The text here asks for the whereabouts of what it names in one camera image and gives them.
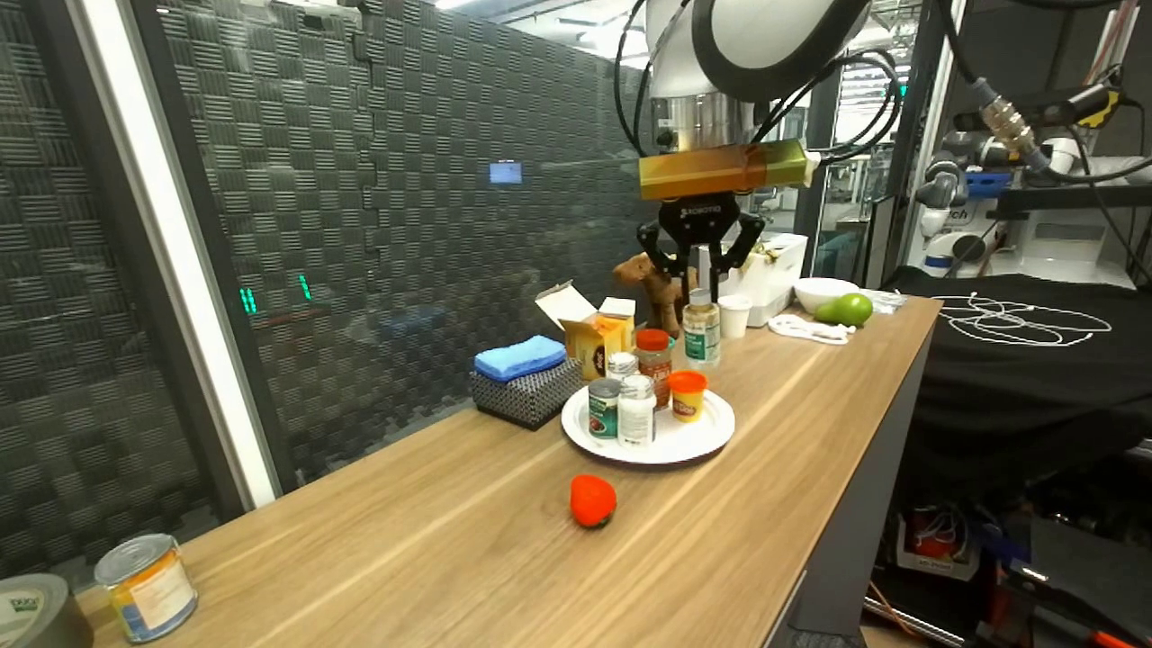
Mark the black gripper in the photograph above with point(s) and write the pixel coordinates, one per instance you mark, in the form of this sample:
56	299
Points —
702	226

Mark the slim white bottle green label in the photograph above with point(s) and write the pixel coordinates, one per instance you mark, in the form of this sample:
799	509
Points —
702	331

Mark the spice bottle orange lid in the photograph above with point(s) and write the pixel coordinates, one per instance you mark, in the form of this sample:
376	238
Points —
654	352

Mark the small orange cup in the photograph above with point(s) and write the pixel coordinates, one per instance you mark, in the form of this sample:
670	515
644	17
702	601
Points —
685	395

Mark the large white bottle blue label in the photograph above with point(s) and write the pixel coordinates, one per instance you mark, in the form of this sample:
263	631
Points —
634	411

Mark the small green labelled jar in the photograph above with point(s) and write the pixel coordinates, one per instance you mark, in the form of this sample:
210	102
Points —
601	411

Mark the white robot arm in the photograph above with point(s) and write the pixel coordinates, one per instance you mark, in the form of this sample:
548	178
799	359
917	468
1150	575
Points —
679	48

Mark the brown moose plushie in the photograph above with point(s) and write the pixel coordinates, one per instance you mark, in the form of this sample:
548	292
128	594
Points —
641	291

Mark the white paper plate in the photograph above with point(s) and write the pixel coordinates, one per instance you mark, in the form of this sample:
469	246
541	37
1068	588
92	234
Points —
689	447

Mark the white paper cup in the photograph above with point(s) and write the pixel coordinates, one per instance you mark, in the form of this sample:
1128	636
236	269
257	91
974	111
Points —
737	313

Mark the white bucket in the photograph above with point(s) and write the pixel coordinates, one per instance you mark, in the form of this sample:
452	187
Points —
780	273

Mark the white bowl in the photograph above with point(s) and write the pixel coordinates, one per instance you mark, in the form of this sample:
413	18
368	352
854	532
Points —
820	292

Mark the white crumpled paper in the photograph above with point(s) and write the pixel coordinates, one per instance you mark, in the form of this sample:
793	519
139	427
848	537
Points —
812	329

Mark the open yellow cardboard box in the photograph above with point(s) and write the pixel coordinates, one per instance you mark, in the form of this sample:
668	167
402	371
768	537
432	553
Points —
587	341

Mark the green round fruit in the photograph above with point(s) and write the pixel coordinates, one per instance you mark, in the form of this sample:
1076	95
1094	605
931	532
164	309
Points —
854	312

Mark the blue folded cloth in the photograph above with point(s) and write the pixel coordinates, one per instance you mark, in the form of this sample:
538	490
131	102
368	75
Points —
520	359

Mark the grey foam block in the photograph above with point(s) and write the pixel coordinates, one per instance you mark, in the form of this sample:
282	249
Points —
527	399

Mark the red tomato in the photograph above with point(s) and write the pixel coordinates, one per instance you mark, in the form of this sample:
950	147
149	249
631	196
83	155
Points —
592	503

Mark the black covered table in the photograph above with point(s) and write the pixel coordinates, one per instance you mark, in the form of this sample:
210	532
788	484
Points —
1046	371

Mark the white lab equipment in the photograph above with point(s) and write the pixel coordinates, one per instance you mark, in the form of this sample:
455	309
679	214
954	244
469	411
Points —
1068	259

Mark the red white box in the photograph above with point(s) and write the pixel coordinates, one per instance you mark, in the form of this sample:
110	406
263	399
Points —
932	541

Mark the tin can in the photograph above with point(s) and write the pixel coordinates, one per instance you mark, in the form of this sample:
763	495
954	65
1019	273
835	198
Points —
146	588

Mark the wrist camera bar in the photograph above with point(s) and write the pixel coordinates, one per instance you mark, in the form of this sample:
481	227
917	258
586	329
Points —
726	171

